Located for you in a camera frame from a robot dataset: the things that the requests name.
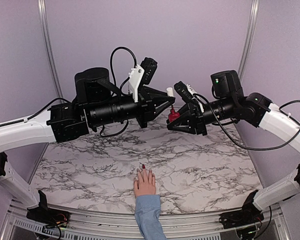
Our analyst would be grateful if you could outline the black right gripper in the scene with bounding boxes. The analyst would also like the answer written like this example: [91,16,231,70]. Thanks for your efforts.
[166,95,236,137]

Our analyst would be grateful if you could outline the red nail polish bottle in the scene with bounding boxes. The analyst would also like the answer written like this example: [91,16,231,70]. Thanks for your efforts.
[168,107,180,123]

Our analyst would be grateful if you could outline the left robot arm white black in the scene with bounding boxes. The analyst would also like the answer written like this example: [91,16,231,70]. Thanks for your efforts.
[0,65,175,223]

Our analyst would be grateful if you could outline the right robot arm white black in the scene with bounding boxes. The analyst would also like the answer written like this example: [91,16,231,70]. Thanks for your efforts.
[166,70,300,224]

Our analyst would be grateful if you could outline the blue shirt sleeve forearm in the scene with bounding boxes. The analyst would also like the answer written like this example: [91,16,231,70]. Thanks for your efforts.
[134,194,167,240]

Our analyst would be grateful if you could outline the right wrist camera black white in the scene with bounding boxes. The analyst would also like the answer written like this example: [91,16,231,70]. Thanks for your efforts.
[174,81,205,114]

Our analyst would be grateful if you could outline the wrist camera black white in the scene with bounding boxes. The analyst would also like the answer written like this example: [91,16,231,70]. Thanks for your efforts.
[174,81,205,114]
[128,57,158,103]

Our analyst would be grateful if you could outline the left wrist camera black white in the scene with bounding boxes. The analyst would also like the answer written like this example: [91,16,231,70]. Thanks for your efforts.
[128,57,158,103]

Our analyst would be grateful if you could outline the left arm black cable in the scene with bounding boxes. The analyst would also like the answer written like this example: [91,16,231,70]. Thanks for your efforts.
[98,46,137,137]

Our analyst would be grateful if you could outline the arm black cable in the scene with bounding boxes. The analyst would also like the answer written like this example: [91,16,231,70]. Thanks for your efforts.
[192,92,300,151]
[98,46,137,137]

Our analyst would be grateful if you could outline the right aluminium corner post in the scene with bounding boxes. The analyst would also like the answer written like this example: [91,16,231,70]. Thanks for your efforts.
[238,0,260,81]

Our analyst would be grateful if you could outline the aluminium corner post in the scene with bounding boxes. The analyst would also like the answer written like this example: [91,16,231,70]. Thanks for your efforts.
[38,0,64,98]
[238,0,260,81]

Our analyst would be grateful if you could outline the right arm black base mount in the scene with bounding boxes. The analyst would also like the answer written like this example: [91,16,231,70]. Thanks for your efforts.
[219,190,265,229]

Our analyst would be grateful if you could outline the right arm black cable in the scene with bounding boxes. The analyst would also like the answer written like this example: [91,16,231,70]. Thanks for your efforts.
[192,92,300,151]

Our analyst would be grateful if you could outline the left aluminium corner post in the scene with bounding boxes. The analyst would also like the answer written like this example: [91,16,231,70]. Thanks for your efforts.
[38,0,64,98]

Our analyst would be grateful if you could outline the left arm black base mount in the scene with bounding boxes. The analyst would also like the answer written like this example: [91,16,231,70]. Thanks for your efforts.
[26,190,70,228]

